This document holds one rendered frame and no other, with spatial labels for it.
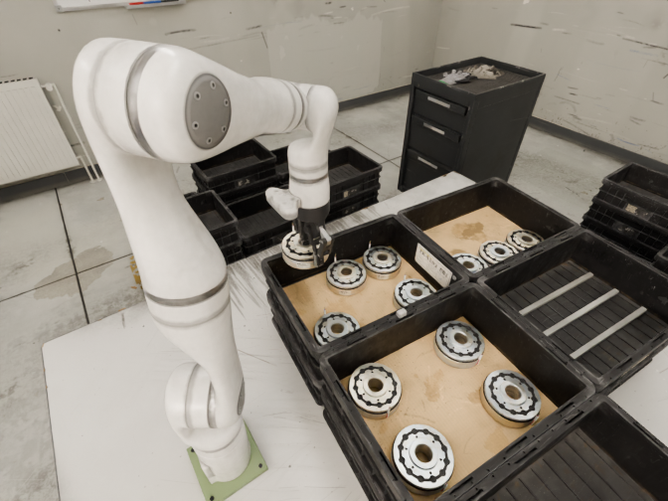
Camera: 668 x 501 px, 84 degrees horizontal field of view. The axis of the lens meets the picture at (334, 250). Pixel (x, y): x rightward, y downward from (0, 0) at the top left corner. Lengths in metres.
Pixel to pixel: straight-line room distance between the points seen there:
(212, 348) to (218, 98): 0.29
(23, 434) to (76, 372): 0.93
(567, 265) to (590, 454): 0.52
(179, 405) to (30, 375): 1.68
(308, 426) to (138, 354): 0.48
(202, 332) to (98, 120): 0.24
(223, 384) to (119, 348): 0.64
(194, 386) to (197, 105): 0.39
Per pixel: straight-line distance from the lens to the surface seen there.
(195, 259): 0.41
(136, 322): 1.19
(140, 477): 0.95
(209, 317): 0.45
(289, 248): 0.81
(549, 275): 1.14
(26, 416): 2.11
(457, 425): 0.80
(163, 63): 0.32
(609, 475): 0.88
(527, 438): 0.72
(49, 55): 3.32
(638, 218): 2.28
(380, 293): 0.95
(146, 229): 0.40
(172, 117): 0.31
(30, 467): 1.98
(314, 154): 0.63
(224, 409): 0.57
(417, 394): 0.81
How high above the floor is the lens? 1.53
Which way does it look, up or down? 42 degrees down
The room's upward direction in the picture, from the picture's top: straight up
